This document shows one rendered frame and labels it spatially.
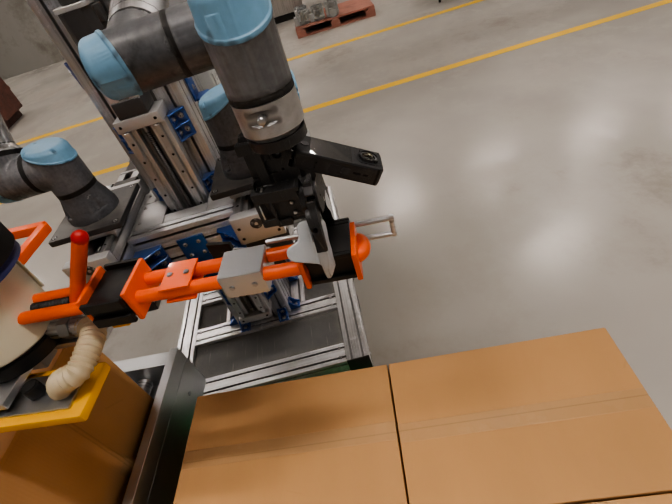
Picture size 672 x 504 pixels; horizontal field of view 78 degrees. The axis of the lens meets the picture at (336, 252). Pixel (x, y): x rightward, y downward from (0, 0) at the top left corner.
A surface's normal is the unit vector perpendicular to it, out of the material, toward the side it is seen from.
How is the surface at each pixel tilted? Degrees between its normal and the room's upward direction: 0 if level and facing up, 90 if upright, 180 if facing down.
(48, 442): 90
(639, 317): 0
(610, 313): 0
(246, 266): 1
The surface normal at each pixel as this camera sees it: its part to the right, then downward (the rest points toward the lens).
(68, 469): 0.97, -0.19
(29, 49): 0.13, 0.64
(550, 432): -0.24, -0.72
